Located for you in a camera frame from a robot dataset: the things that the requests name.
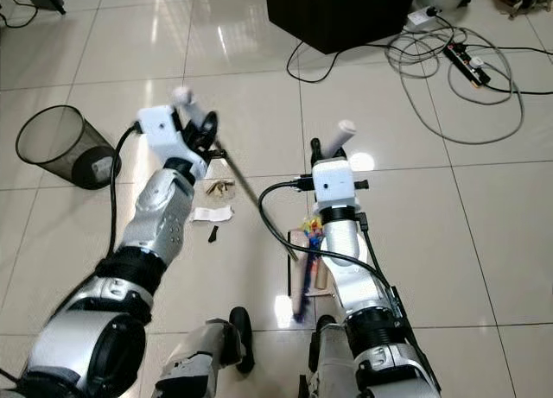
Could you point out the metal broom with white grip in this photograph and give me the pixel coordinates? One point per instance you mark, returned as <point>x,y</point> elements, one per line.
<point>255,197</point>

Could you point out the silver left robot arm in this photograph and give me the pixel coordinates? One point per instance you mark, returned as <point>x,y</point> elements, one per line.
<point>160,221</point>

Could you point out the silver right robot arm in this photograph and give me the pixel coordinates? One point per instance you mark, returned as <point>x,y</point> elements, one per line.
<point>350,268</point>

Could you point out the crumpled brown paper scrap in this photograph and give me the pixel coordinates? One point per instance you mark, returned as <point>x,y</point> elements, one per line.
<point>219,189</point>

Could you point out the blue yellow snack wrapper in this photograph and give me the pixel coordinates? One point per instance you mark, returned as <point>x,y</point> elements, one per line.
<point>311,232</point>

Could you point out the white paper scrap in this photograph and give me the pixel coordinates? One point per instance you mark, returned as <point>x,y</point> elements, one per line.
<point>212,213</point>

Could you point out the small black scrap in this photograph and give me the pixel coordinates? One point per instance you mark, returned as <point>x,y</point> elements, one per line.
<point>212,234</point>

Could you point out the brown cardboard tube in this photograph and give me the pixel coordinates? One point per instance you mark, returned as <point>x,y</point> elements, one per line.
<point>320,274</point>

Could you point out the black box cabinet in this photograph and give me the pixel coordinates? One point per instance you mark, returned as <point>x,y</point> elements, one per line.
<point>341,14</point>

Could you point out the black mesh waste basket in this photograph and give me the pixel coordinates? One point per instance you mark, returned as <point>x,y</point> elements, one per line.
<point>62,146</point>

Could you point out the white plug adapter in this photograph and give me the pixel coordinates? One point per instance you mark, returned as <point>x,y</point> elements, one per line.
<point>420,16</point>

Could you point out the black power strip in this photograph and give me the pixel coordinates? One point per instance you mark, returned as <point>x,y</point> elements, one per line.
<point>467,64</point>

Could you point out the robot right leg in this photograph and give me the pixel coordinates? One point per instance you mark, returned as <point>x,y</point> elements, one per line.
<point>328,363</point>

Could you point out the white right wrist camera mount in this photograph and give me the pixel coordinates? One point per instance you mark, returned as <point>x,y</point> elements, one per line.
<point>335,184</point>

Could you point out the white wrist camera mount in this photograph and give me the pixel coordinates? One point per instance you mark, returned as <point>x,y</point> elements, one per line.
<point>335,184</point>
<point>162,132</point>

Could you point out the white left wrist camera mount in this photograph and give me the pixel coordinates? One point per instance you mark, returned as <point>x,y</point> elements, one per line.
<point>162,132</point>

